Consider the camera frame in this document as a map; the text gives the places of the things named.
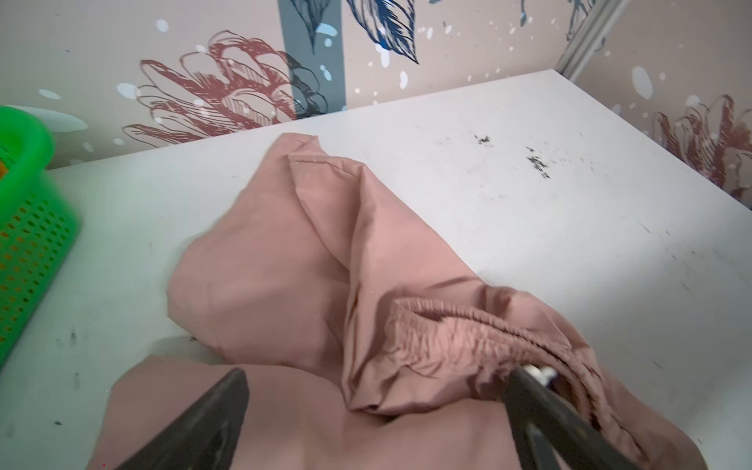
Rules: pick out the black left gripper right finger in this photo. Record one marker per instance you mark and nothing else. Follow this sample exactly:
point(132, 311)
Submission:
point(550, 435)

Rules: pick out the pink shorts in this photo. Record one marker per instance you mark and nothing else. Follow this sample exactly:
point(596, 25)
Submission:
point(366, 342)

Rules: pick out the aluminium corner frame post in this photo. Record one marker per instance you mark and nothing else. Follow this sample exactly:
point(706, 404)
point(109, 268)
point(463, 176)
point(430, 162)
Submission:
point(590, 23)

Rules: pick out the green plastic basket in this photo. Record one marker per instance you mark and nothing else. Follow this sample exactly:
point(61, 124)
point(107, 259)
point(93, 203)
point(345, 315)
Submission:
point(38, 225)

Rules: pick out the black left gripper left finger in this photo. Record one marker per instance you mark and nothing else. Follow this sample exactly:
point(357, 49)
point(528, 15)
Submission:
point(205, 436)

